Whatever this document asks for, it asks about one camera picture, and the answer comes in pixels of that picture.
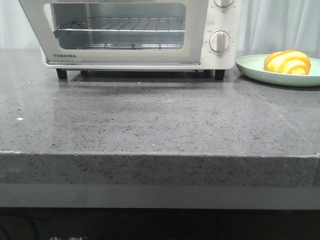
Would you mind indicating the glass oven door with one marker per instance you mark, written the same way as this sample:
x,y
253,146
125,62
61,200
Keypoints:
x,y
120,56

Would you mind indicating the yellow orange croissant bread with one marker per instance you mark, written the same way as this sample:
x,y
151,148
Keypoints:
x,y
292,62

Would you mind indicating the lower oven control knob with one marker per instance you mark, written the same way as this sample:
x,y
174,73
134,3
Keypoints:
x,y
219,41

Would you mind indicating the oven control knob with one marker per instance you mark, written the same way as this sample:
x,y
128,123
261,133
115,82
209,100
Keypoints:
x,y
219,41
223,3

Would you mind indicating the white toaster oven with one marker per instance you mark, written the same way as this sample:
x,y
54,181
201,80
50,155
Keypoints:
x,y
220,60

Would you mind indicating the upper oven control knob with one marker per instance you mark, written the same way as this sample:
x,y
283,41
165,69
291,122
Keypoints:
x,y
223,3

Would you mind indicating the light green round plate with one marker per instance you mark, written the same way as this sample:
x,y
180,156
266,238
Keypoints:
x,y
252,66

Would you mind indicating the white curtain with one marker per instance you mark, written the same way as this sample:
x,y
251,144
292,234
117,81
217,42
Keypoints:
x,y
267,25

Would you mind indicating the metal wire oven rack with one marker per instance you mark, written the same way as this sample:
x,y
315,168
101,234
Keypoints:
x,y
122,33

